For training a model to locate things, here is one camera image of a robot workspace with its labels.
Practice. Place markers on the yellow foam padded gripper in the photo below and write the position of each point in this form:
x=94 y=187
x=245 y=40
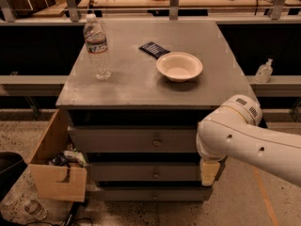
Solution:
x=211 y=155

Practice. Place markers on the grey bottom drawer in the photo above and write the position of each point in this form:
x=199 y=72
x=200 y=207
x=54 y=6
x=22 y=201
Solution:
x=161 y=194

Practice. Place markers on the plastic bottle on floor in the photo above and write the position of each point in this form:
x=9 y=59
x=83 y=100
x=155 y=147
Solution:
x=35 y=209

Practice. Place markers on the grey metal rail frame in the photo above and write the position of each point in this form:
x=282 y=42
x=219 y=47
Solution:
x=222 y=11

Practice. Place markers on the grey drawer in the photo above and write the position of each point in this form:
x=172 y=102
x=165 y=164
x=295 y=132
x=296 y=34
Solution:
x=161 y=194
x=144 y=171
x=133 y=140

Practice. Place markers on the white paper bowl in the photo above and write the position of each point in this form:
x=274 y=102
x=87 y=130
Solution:
x=179 y=66

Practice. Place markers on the grey middle drawer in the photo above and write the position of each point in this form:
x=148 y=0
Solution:
x=144 y=171

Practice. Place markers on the grey top drawer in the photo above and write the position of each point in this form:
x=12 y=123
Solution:
x=133 y=140

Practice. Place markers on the dark blue snack packet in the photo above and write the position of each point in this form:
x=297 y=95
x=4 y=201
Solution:
x=154 y=49

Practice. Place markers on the black chair seat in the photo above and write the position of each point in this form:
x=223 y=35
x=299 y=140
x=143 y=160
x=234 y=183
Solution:
x=12 y=166

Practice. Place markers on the grey wooden drawer cabinet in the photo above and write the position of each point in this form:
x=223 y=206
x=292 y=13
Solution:
x=138 y=96

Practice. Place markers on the clear plastic water bottle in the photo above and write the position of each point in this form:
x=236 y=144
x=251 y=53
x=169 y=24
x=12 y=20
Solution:
x=97 y=48

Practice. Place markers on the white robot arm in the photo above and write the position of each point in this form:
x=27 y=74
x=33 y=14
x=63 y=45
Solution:
x=233 y=130

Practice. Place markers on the hand sanitizer pump bottle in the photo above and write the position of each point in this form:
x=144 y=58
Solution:
x=264 y=71

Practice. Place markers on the open cardboard box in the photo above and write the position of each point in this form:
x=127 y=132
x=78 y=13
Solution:
x=55 y=177

